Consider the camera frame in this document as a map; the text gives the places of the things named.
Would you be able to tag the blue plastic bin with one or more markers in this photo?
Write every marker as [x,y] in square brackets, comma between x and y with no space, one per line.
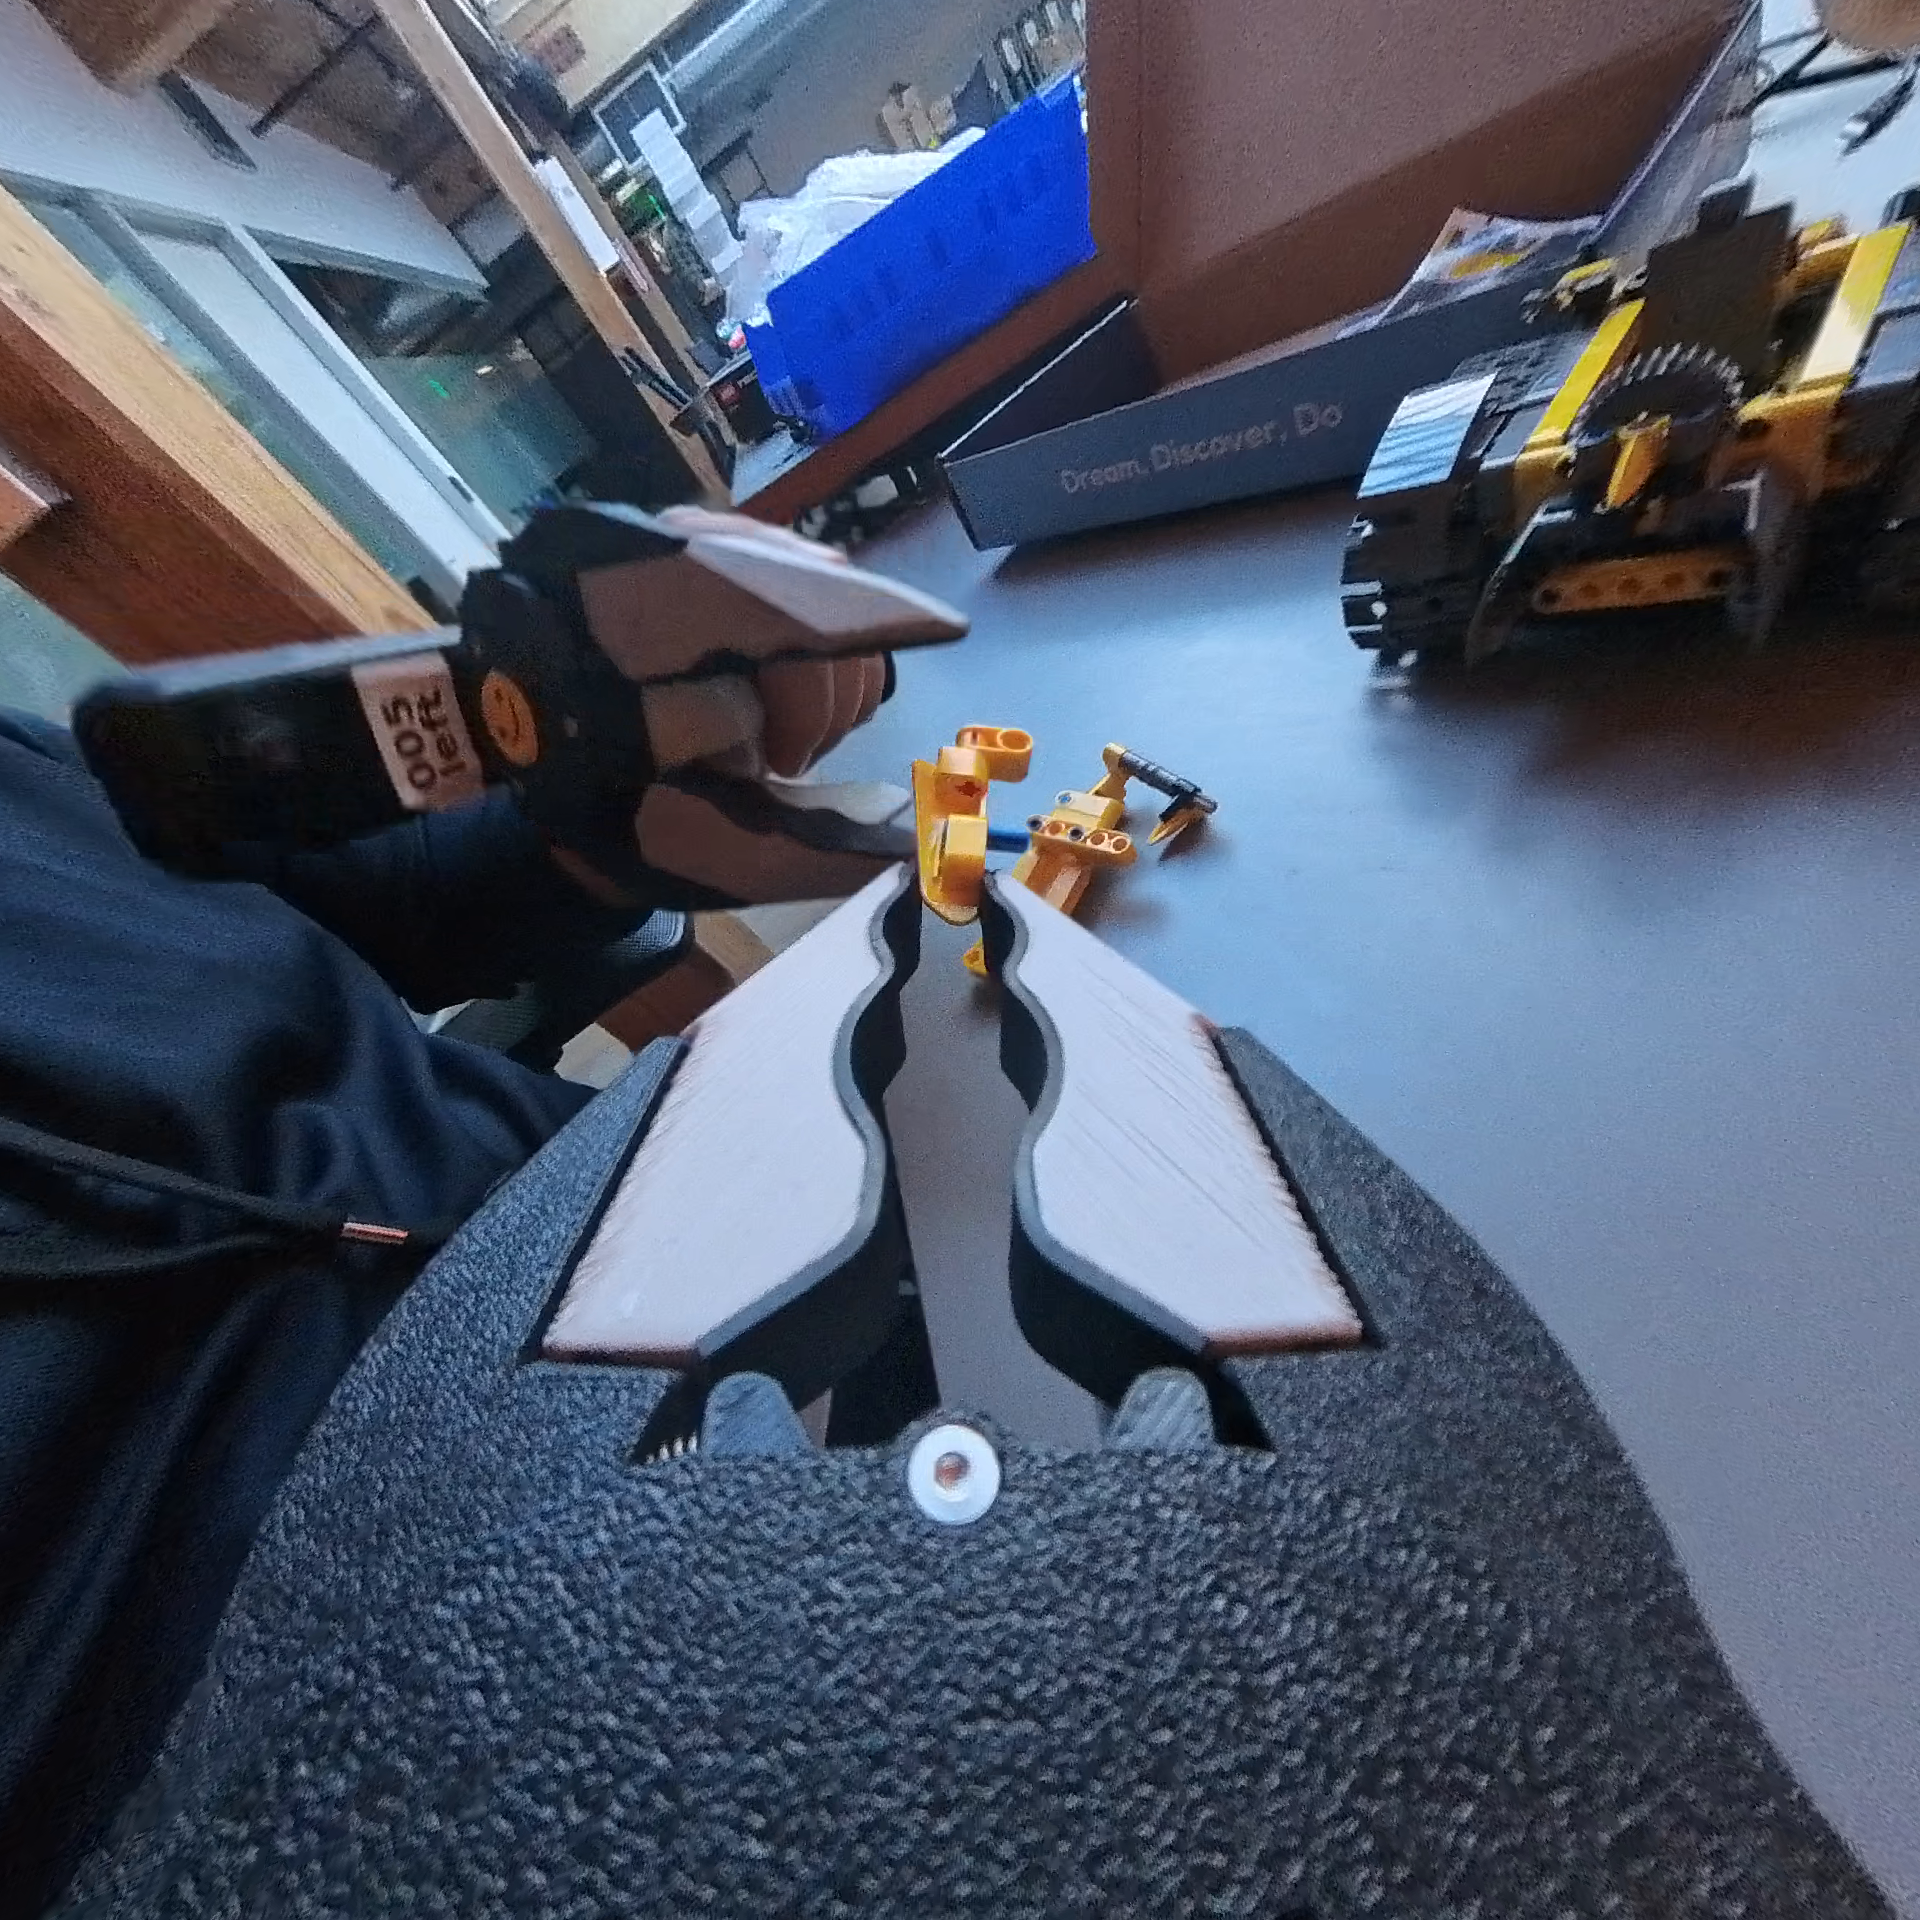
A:
[930,270]

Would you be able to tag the person in navy shirt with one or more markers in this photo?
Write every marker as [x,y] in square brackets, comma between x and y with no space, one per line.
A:
[151,1201]

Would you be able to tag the white plastic bags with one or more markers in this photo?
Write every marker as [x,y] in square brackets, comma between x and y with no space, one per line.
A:
[840,210]

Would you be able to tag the wooden rail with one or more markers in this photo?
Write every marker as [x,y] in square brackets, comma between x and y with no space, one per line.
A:
[151,451]

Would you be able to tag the brown cardboard box grey flap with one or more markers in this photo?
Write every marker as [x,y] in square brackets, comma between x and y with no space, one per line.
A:
[1350,150]

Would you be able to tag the person's left forearm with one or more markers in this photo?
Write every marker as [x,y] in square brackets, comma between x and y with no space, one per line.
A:
[451,930]

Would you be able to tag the yellow striped toy brick assembly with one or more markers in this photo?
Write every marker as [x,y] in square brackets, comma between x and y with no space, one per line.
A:
[944,811]

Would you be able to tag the yellow brick part black pins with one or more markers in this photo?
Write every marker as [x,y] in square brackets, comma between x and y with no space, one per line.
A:
[1073,848]

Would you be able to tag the person's left hand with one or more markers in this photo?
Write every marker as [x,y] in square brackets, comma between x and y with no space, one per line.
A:
[824,713]

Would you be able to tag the yellow grey toy brick excavator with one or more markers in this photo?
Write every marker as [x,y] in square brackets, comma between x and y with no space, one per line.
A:
[1621,451]

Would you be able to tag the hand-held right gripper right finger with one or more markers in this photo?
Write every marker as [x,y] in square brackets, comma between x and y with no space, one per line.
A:
[1171,1185]

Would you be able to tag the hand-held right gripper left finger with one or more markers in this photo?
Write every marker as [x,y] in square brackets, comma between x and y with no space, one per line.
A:
[721,1185]

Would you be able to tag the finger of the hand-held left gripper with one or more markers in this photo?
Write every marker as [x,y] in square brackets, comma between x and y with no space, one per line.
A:
[721,848]
[750,609]

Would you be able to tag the brown wooden table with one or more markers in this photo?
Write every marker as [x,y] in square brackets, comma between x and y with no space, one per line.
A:
[975,383]

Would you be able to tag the wooden pillar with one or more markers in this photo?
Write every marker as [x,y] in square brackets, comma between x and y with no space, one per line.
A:
[524,194]

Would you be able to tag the yellow black sticker leaflet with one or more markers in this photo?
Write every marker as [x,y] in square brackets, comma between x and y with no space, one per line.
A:
[1484,263]

